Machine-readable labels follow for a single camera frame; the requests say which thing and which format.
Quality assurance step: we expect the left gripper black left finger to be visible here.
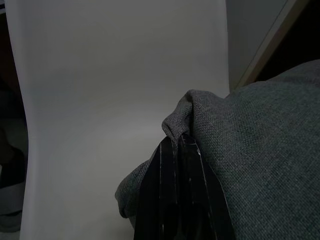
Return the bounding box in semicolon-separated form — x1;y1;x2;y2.
132;138;181;240

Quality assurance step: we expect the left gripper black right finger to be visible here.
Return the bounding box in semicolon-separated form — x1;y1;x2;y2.
175;133;236;240

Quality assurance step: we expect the grey fabric pillow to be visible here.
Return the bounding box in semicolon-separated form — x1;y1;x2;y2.
114;59;320;240

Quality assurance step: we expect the beige wooden door frame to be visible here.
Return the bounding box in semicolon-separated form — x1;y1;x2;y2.
234;0;311;86

